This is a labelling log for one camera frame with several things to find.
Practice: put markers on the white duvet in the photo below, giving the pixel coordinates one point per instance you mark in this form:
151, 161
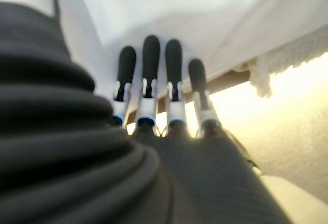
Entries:
192, 8

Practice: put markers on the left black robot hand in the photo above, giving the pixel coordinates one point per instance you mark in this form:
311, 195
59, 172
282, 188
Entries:
102, 170

